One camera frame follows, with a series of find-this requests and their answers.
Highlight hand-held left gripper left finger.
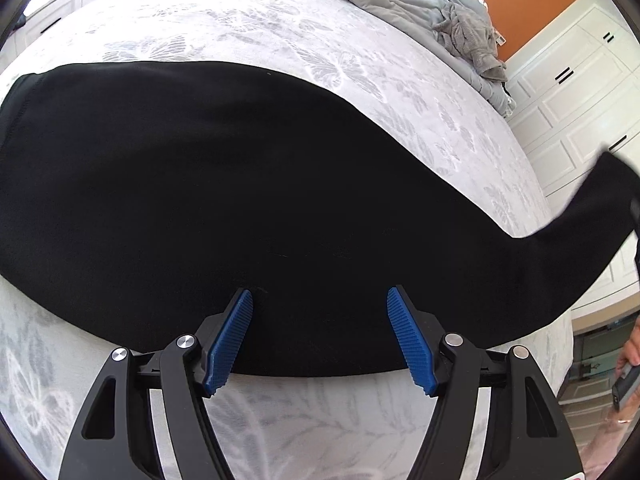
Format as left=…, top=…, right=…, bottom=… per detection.
left=59, top=287, right=254, bottom=480

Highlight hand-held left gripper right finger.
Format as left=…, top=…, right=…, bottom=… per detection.
left=386, top=285, right=586, bottom=480

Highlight black pants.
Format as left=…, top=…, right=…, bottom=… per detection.
left=0, top=61, right=640, bottom=378

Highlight person's right hand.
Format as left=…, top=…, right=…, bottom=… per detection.
left=617, top=317, right=640, bottom=368

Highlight grey green storage bin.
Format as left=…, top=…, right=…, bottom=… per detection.
left=562, top=320, right=633, bottom=403

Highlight white wardrobe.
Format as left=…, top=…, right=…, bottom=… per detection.
left=505, top=5, right=640, bottom=311

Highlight crumpled grey garment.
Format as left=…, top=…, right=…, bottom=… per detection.
left=432, top=2, right=508, bottom=81

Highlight white window bench cabinet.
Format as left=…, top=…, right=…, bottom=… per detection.
left=10, top=0, right=151, bottom=46

